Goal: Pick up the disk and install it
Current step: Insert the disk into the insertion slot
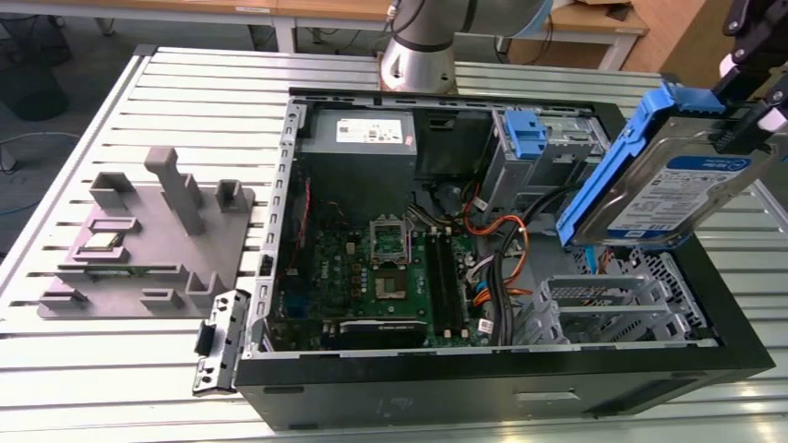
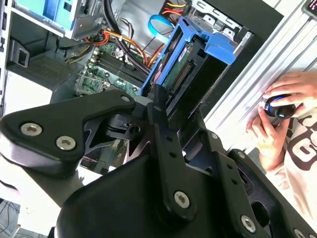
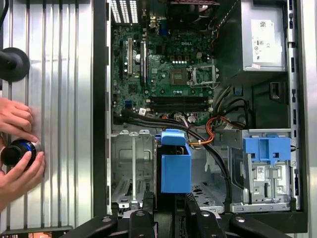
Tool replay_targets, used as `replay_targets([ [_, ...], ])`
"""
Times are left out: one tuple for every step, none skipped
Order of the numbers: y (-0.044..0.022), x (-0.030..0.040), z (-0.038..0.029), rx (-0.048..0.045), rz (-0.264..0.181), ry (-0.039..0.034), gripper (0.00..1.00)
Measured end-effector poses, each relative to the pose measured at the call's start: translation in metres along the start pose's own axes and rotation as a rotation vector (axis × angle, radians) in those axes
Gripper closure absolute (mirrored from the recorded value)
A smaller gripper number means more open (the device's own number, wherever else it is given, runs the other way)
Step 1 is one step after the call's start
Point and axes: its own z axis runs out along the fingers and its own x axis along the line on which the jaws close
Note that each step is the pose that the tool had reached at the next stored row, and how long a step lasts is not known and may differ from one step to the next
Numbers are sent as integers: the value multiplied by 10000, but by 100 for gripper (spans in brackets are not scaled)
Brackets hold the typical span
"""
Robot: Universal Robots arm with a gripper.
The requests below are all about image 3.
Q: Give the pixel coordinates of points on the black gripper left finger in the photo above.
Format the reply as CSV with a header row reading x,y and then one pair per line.
x,y
143,223

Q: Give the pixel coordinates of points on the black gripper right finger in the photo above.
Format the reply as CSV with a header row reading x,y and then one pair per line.
x,y
203,223

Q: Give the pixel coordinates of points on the green motherboard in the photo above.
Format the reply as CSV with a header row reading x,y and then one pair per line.
x,y
163,84

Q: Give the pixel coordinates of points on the hard disk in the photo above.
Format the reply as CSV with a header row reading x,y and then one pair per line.
x,y
175,173

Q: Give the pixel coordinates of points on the blue plastic drive latch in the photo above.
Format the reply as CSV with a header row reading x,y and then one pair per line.
x,y
282,146

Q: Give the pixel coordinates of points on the black round stand foot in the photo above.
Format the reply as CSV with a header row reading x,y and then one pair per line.
x,y
15,64

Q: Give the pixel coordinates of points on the CPU socket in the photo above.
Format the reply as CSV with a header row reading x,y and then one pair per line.
x,y
178,77

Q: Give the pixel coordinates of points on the black expansion slot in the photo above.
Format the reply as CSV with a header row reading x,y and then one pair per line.
x,y
121,59

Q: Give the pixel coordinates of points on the grey power supply unit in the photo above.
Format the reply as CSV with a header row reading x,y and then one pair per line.
x,y
262,37

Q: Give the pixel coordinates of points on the metal socket cover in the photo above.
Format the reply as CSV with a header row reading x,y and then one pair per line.
x,y
213,74

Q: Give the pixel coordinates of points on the person's right hand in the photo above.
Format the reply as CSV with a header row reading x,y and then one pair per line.
x,y
19,183

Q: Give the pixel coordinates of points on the black graphics card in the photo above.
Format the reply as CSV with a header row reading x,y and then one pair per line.
x,y
144,64

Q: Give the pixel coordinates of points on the round black blue-ringed tool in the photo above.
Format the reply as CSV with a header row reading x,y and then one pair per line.
x,y
17,153

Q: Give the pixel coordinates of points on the black case fan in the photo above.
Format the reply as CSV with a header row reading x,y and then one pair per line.
x,y
193,15

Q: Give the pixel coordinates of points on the metal disk bay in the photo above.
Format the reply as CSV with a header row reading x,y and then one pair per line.
x,y
133,161

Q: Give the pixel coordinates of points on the white expansion slot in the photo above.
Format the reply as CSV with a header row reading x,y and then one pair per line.
x,y
129,57

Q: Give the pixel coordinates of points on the black open PC case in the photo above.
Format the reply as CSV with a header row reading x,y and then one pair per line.
x,y
99,99

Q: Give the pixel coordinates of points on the black RAM slot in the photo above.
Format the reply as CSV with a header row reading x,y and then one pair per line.
x,y
178,109
178,97
178,101
178,105

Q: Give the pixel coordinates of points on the person's left hand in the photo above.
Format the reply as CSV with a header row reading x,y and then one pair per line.
x,y
12,116

